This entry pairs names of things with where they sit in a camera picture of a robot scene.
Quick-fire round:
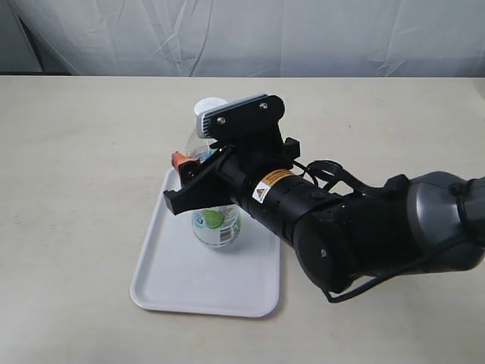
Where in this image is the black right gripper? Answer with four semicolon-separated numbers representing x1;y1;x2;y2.
164;150;340;231

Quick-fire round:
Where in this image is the clear bottle with green label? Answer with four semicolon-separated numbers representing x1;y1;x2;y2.
183;97;243;254

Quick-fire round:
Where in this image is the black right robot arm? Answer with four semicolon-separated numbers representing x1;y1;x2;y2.
164;147;484;303

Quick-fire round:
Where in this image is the white plastic tray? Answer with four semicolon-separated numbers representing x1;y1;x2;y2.
129;166;282;319

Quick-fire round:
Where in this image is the white backdrop cloth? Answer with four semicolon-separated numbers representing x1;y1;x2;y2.
9;1;484;77

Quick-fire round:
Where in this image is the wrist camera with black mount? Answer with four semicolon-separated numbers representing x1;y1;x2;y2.
196;94;301;167

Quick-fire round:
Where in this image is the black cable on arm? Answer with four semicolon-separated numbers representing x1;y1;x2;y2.
291;159;485;304

